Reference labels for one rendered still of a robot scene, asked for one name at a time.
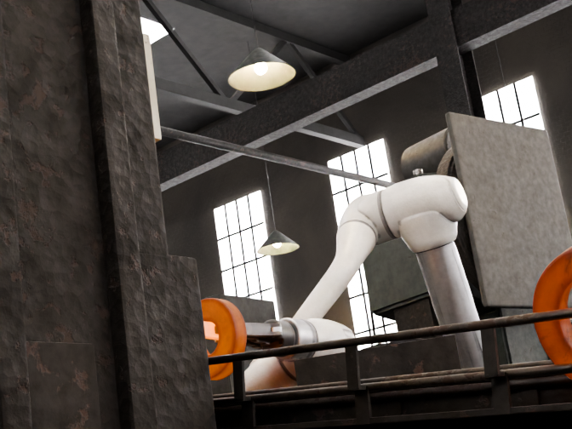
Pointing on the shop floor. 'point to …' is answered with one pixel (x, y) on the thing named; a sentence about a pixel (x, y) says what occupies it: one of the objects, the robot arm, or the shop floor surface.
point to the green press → (482, 230)
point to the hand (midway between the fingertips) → (211, 330)
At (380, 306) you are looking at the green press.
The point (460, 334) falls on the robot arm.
